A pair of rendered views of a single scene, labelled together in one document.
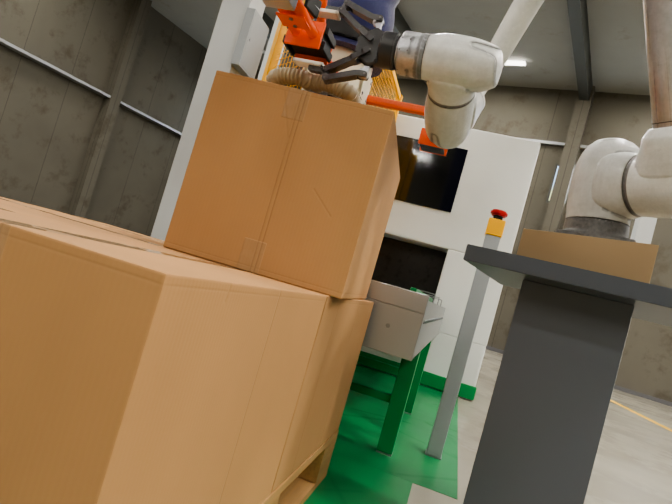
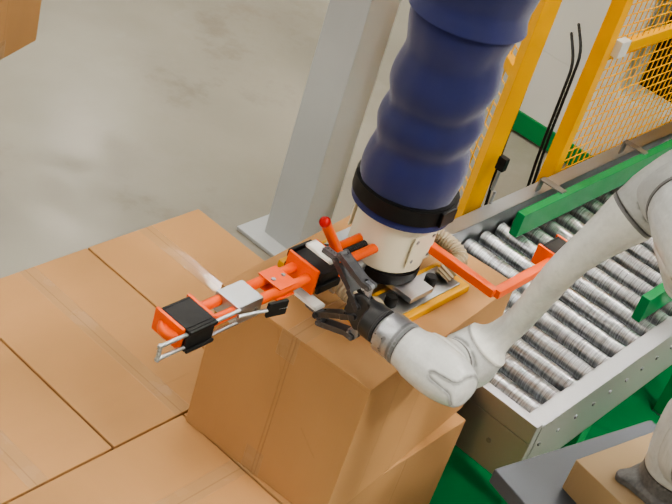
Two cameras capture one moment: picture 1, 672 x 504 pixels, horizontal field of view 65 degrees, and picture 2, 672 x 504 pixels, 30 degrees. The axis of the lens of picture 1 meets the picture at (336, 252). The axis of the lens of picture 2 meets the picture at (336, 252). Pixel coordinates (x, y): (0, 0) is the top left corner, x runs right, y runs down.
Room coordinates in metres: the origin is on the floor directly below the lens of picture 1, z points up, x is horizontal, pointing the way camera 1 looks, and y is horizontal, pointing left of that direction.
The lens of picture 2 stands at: (-0.79, -0.48, 2.49)
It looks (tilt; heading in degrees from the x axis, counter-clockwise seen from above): 33 degrees down; 18
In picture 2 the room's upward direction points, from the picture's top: 18 degrees clockwise
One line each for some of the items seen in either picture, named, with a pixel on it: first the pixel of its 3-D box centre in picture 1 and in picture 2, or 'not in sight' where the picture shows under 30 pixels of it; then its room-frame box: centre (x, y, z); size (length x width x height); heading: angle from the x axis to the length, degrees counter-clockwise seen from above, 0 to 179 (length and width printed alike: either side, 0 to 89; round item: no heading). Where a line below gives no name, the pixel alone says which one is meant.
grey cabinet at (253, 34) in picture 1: (250, 45); not in sight; (2.70, 0.72, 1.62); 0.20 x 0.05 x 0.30; 166
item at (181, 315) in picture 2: not in sight; (183, 321); (0.82, 0.28, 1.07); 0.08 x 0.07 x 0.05; 166
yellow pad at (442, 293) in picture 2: not in sight; (409, 294); (1.38, 0.03, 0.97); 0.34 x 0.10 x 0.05; 166
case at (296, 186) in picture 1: (304, 205); (352, 351); (1.40, 0.11, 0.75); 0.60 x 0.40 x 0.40; 171
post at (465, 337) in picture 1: (465, 336); not in sight; (2.19, -0.61, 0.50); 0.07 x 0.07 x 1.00; 76
